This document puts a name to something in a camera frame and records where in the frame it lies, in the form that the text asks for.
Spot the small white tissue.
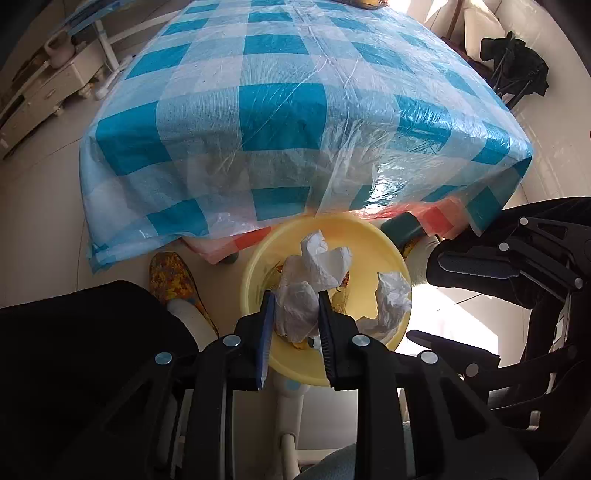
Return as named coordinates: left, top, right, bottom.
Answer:
left=356, top=272, right=412, bottom=344

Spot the yellow plastic trash basin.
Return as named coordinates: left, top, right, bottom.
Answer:
left=239, top=213, right=414, bottom=387

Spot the yellow floral slipper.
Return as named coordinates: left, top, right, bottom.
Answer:
left=148, top=252, right=219, bottom=338

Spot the wooden chair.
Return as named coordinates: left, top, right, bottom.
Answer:
left=439, top=1, right=493, bottom=70

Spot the white chair cushion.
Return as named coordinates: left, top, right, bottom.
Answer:
left=464, top=6, right=506, bottom=69

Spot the blue checkered tablecloth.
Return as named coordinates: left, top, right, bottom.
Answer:
left=79, top=1, right=533, bottom=270

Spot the cream TV cabinet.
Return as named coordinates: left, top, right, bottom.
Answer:
left=1, top=40, right=105, bottom=158

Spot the pink kettlebell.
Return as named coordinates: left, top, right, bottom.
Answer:
left=44, top=30, right=75, bottom=69

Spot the blue adjustable study desk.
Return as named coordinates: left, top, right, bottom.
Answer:
left=55, top=0, right=182, bottom=100

